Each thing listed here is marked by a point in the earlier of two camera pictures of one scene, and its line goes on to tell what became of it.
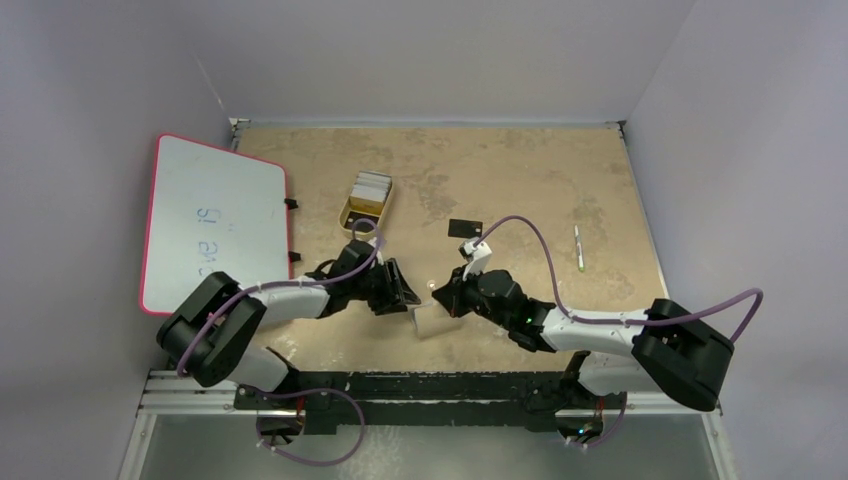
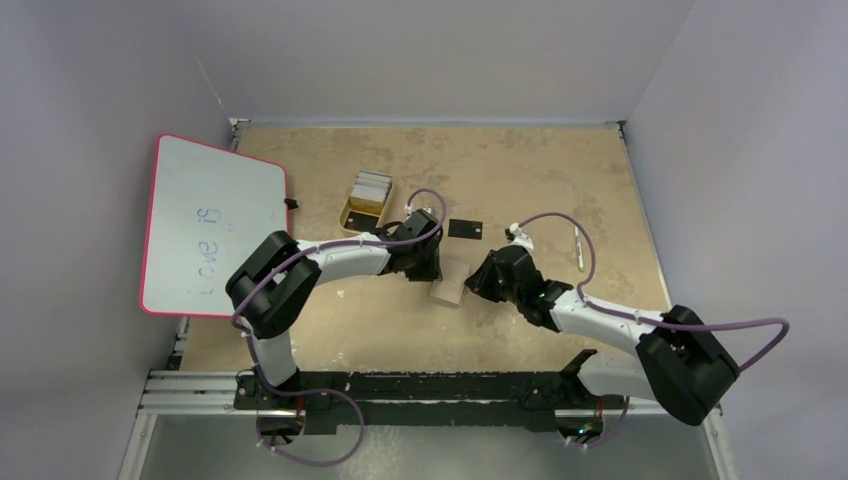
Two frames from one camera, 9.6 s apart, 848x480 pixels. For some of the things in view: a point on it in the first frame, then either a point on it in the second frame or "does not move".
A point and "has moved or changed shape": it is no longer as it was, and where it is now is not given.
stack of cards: x=369 y=191 does not move
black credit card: x=465 y=229 does not move
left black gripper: x=393 y=287 to x=431 y=272
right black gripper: x=464 y=295 to x=488 y=277
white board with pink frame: x=211 y=210 does not move
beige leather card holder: x=433 y=319 has moved or changed shape
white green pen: x=579 y=250 does not move
